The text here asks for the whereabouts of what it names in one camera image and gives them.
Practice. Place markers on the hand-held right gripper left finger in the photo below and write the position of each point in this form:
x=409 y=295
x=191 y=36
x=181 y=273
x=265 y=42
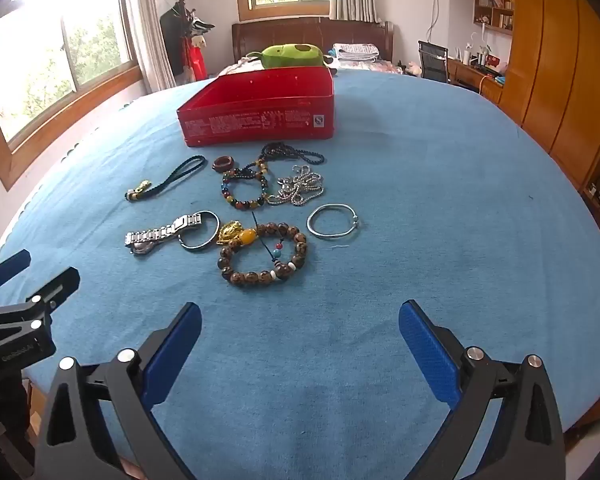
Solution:
x=172 y=355

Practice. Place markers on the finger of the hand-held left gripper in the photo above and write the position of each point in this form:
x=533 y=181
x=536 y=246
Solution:
x=11 y=263
x=60 y=285

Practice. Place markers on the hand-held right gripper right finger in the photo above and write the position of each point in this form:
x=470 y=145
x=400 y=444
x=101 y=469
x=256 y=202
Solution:
x=427 y=355

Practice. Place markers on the silver metal wristwatch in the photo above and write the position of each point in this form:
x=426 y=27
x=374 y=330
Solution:
x=155 y=236

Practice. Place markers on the plain dark silver bangle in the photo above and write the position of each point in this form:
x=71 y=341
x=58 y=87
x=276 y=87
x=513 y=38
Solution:
x=196 y=247

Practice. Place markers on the gold pendant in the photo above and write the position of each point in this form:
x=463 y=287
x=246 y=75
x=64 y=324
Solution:
x=228 y=232

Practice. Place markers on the red rectangular box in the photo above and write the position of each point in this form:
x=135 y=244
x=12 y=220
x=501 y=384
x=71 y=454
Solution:
x=260 y=120

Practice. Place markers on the silver bangle with clasp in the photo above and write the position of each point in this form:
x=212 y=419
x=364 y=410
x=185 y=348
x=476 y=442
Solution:
x=310 y=223

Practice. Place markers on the blue cloth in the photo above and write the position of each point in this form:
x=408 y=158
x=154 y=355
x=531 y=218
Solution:
x=380 y=185

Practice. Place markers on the large wooden framed window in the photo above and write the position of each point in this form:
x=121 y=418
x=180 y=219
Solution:
x=55 y=50

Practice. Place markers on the red hanging bag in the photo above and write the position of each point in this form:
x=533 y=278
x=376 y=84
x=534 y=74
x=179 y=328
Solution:
x=197 y=60

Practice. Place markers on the black hanging garment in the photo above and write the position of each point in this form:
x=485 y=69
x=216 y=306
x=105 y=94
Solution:
x=172 y=40

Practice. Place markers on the floral bedding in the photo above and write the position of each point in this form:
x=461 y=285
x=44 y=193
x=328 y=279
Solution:
x=237 y=67

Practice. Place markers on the wooden desk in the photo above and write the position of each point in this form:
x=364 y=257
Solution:
x=472 y=77

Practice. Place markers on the pink plush toy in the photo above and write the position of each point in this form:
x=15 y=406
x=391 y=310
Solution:
x=414 y=68

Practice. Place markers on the black office chair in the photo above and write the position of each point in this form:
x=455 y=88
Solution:
x=432 y=60

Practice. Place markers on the folded blanket stack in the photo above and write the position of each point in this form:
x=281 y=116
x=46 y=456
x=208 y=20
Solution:
x=355 y=51

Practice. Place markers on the wooden wardrobe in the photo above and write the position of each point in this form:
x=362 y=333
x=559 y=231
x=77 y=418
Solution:
x=545 y=60

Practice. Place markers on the green plush toy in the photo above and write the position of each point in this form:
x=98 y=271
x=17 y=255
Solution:
x=290 y=55

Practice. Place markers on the wooden bed headboard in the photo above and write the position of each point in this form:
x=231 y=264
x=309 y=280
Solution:
x=290 y=30

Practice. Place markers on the wall bookshelf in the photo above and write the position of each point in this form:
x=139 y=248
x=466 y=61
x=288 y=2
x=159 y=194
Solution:
x=495 y=10

